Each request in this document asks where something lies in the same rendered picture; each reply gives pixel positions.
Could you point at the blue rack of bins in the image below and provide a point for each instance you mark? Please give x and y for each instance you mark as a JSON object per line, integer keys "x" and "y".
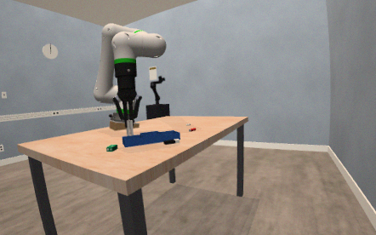
{"x": 150, "y": 138}

